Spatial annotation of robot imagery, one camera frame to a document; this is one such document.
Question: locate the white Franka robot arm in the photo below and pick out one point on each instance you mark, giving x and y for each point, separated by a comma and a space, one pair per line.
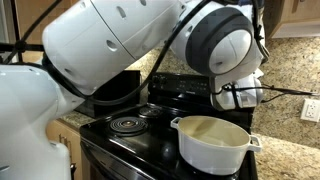
100, 33

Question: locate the black stove knob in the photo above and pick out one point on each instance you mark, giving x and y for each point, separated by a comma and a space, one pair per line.
163, 80
155, 79

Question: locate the black electric stove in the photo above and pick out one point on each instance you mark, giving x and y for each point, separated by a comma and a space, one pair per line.
150, 143

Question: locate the small coil burner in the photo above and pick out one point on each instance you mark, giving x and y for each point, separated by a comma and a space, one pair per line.
146, 112

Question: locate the black box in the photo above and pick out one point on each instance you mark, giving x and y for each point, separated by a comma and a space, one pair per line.
113, 83

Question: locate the large coil burner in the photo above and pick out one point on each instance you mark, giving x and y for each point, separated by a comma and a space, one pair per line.
116, 126

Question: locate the white cooking pot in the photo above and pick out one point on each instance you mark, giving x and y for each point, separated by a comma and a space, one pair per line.
213, 156

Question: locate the wooden base cabinet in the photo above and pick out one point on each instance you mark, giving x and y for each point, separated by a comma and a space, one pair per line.
53, 130

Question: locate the brown wooden cabinet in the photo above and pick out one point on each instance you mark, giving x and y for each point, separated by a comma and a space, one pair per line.
33, 13

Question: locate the black vertical pole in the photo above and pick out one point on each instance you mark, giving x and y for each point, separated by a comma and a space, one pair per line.
15, 20

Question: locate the white wall outlet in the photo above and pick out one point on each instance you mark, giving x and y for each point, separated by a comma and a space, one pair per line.
310, 110

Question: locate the light wooden wall cabinet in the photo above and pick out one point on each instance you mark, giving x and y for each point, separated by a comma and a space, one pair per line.
300, 13

